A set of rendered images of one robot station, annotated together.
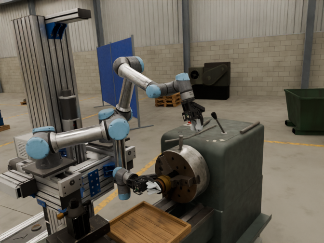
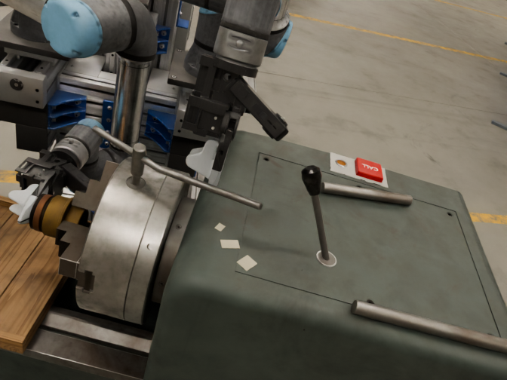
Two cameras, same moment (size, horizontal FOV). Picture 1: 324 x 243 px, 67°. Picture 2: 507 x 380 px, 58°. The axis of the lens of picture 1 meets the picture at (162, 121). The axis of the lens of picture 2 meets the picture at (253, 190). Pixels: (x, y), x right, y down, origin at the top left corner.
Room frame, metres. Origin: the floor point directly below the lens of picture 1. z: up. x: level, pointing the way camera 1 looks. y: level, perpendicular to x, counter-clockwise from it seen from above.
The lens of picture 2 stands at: (0.97, -0.67, 1.78)
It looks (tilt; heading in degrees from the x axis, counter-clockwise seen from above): 37 degrees down; 42
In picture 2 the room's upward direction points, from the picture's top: 19 degrees clockwise
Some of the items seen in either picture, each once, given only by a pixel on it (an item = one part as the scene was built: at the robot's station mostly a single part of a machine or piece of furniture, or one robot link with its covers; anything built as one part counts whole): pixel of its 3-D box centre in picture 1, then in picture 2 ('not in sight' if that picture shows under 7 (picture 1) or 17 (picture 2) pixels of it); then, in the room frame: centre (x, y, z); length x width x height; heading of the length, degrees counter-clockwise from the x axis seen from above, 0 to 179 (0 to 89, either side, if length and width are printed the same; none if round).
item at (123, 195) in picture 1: (123, 188); (87, 170); (1.36, 0.26, 0.98); 0.11 x 0.08 x 0.11; 13
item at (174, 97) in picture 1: (170, 98); not in sight; (9.64, -0.38, 0.22); 1.25 x 0.86 x 0.44; 157
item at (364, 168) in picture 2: not in sight; (368, 170); (1.79, -0.24, 1.26); 0.06 x 0.06 x 0.02; 46
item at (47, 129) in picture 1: (44, 137); not in sight; (1.37, 0.69, 1.33); 0.13 x 0.12 x 0.14; 13
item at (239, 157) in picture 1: (213, 155); (317, 289); (1.62, -0.35, 1.06); 0.59 x 0.48 x 0.39; 136
